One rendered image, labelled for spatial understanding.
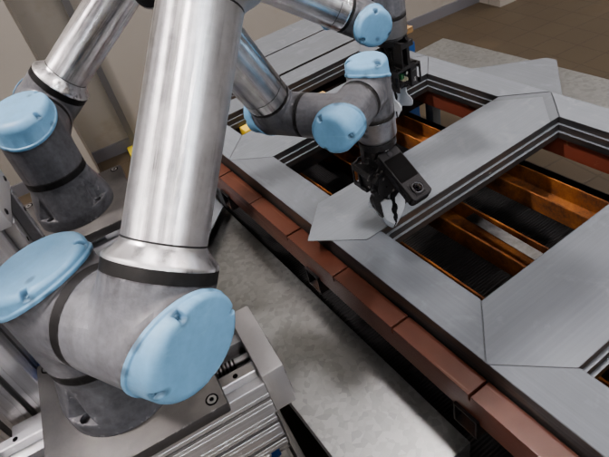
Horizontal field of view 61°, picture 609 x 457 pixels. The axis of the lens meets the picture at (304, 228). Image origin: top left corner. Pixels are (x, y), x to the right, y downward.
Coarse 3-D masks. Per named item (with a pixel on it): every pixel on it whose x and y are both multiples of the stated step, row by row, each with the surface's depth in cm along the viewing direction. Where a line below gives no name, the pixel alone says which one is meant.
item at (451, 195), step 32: (416, 96) 157; (448, 96) 152; (480, 96) 143; (512, 96) 137; (544, 96) 133; (544, 128) 124; (576, 128) 123; (224, 160) 148; (288, 160) 142; (512, 160) 121; (448, 192) 114; (416, 224) 111; (384, 288) 98; (416, 320) 93; (608, 352) 78; (512, 384) 76; (544, 416) 73; (576, 448) 70
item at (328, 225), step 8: (320, 208) 117; (320, 216) 115; (328, 216) 115; (312, 224) 114; (320, 224) 113; (328, 224) 112; (336, 224) 112; (344, 224) 111; (320, 232) 111; (328, 232) 110; (336, 232) 110; (344, 232) 109; (352, 232) 109; (328, 240) 109
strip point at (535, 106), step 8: (504, 104) 134; (512, 104) 134; (520, 104) 133; (528, 104) 132; (536, 104) 131; (544, 104) 130; (528, 112) 129; (536, 112) 128; (544, 112) 128; (544, 120) 125
